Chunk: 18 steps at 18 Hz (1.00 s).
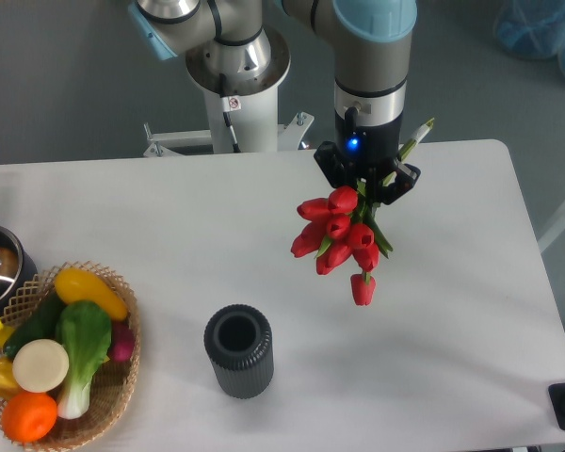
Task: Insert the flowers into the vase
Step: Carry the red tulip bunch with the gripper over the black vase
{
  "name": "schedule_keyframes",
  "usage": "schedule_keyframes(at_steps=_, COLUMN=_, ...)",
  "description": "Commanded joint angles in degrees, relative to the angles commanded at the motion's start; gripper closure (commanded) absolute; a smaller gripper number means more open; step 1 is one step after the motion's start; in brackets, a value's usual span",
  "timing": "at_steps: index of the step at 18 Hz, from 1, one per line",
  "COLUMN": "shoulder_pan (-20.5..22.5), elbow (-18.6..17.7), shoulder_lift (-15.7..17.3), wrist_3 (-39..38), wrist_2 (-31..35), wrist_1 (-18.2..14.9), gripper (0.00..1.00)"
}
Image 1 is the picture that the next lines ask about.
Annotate yellow bell pepper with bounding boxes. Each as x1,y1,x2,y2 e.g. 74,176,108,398
0,357,23,400

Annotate red tulip bouquet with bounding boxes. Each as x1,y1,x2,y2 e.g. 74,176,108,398
290,118,435,306

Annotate woven wicker basket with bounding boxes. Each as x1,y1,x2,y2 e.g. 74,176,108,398
0,261,141,451

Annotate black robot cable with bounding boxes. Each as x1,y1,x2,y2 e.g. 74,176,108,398
218,73,242,153

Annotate dark grey ribbed vase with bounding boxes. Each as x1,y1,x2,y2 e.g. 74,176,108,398
203,304,274,399

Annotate purple red radish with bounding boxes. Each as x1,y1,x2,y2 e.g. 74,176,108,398
107,322,136,363

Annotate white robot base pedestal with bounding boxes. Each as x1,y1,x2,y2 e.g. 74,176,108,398
144,26,315,157

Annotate green bok choy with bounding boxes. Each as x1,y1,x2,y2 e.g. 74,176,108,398
56,300,112,420

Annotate dark green cucumber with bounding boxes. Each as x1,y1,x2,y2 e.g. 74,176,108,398
2,292,66,360

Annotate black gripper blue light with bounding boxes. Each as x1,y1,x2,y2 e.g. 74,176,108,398
314,114,421,205

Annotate orange fruit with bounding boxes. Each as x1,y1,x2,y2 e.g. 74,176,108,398
1,393,57,443

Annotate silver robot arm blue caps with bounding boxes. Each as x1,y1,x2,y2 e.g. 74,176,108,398
128,1,420,204

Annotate blue plastic bag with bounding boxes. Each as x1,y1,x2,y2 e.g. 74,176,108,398
492,1,565,77

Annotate yellow squash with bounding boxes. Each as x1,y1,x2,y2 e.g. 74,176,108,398
54,267,128,321

